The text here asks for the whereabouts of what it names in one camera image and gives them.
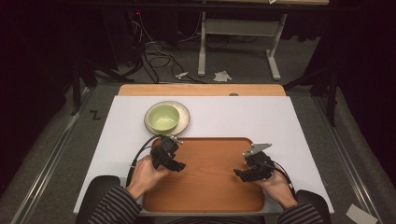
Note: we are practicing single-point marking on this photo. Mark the metal floor rail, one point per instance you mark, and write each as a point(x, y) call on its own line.
point(46, 174)
point(348, 161)

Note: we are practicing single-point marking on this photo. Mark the green bowl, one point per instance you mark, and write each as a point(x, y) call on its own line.
point(163, 118)

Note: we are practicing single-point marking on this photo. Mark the black stand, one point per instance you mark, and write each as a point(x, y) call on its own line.
point(332, 93)
point(81, 77)

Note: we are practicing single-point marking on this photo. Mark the white table sheet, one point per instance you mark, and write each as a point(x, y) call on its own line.
point(224, 118)

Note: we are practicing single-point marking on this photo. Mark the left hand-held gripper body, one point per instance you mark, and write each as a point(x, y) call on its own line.
point(164, 150)

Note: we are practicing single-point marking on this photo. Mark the black chair armrest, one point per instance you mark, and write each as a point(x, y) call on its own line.
point(97, 189)
point(315, 202)

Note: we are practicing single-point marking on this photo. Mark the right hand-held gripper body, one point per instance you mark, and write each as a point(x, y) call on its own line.
point(259, 161)

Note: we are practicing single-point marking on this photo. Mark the beige plate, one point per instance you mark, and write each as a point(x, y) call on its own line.
point(185, 115)

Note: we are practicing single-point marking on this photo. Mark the small white plug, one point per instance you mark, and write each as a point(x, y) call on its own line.
point(181, 75)

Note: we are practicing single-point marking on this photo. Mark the crumpled white paper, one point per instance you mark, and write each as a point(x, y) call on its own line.
point(222, 76)

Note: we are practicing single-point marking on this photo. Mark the wooden tray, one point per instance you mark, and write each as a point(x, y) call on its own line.
point(208, 183)

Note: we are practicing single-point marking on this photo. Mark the person's right hand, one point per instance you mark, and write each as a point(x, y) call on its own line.
point(277, 189)

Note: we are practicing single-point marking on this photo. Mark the person's left hand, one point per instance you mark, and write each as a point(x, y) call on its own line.
point(145, 174)

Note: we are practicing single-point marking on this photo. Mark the white metal desk frame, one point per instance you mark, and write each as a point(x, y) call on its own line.
point(239, 27)

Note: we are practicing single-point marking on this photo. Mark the flat white paper sheet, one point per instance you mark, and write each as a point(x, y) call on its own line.
point(360, 215)

